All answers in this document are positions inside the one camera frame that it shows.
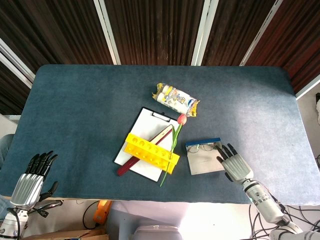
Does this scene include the orange device under table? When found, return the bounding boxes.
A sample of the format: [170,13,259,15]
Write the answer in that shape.
[92,199,113,223]

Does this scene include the white clipboard with black clip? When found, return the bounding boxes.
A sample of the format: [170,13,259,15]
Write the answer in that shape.
[113,106,179,183]

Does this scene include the dark red ruler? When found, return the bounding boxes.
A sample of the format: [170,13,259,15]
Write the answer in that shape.
[117,124,175,177]

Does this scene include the dark blue decorated box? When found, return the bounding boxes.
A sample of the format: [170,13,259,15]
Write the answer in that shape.
[184,137,226,176]

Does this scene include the eyeglasses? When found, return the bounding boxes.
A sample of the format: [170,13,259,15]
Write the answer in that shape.
[187,142,222,154]

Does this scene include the yellow test tube rack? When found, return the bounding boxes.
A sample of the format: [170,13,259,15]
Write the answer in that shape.
[123,132,181,175]

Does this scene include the white partition post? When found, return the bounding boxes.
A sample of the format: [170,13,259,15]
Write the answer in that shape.
[93,0,122,65]
[0,37,36,88]
[296,76,320,101]
[191,0,220,66]
[239,0,284,66]

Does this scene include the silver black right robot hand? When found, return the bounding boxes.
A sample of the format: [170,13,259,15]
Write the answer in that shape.
[215,143,254,185]

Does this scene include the red tulip with green stem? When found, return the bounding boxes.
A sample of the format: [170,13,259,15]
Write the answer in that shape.
[159,114,188,188]

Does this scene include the black cable bundle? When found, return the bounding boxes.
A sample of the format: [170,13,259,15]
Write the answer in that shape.
[249,203,320,240]

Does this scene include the yellow white snack package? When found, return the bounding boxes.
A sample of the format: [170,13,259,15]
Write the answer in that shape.
[151,82,202,118]

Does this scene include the brown cardboard box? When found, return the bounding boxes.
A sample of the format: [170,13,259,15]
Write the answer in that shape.
[24,228,110,240]

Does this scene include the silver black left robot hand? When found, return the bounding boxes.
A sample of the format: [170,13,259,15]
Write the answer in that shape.
[9,150,60,210]

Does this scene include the black cable loop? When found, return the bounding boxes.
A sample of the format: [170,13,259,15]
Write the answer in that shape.
[82,199,101,230]

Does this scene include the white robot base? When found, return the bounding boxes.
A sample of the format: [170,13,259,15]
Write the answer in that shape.
[132,224,183,240]

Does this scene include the blue felt table cloth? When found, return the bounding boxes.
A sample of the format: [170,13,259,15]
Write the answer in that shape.
[0,64,320,206]

